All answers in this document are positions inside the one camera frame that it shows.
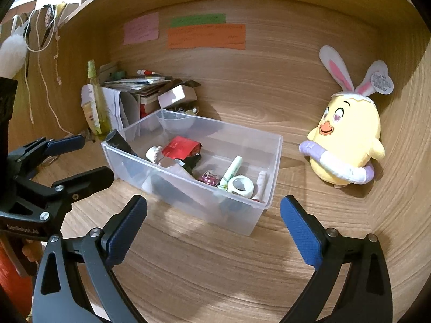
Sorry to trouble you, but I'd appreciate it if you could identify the white hanging cord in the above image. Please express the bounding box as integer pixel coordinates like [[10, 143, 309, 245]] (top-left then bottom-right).
[[13, 6, 75, 135]]

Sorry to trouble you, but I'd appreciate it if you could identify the pink sticky note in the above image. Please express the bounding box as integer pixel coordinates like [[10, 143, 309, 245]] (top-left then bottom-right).
[[123, 12, 159, 45]]

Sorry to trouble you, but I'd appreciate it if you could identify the green sticky note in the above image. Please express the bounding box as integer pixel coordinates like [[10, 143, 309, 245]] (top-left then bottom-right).
[[170, 13, 227, 28]]

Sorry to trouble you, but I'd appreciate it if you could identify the white fluffy pompom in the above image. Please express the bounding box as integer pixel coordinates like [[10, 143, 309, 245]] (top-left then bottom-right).
[[0, 26, 28, 79]]

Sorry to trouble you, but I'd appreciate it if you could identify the orange sticky note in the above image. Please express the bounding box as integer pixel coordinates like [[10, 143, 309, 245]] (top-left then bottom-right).
[[167, 23, 246, 50]]

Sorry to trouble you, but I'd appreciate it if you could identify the red foil packet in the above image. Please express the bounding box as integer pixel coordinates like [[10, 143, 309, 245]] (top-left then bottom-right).
[[162, 136, 201, 160]]

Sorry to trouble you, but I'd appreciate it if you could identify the yellow chick plush toy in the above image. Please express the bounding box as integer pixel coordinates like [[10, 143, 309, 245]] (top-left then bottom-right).
[[299, 45, 394, 188]]

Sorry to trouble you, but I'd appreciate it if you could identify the red white marker pen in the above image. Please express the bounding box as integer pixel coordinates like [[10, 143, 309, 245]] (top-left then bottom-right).
[[137, 69, 158, 76]]

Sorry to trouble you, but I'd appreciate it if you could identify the white cream tube red cap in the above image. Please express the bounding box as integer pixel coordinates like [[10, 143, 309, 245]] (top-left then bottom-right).
[[253, 171, 267, 202]]

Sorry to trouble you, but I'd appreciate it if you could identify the small white cardboard box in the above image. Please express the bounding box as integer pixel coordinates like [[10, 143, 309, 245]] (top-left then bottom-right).
[[158, 85, 197, 109]]

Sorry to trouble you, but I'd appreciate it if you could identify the tan tube white cap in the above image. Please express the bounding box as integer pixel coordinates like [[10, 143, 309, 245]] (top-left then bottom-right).
[[145, 146, 181, 168]]

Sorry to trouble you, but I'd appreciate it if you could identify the clear plastic storage bin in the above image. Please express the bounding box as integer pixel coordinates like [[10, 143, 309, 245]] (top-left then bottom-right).
[[102, 109, 283, 236]]

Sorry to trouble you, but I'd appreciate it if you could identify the yellow spray bottle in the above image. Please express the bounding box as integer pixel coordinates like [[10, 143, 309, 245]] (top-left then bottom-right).
[[88, 60, 111, 139]]

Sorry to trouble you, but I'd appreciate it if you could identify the green white tube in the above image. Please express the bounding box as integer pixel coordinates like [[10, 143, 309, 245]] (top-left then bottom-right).
[[217, 156, 242, 190]]

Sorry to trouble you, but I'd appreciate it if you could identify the dark blue small packet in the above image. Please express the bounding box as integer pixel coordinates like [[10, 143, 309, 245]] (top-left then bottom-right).
[[183, 153, 201, 175]]

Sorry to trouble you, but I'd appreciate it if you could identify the stack of papers and boxes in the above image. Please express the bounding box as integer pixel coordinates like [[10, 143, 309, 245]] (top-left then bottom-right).
[[81, 63, 201, 136]]

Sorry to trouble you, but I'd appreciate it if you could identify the white tape roll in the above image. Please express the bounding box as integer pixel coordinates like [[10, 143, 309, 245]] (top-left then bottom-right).
[[227, 175, 254, 199]]

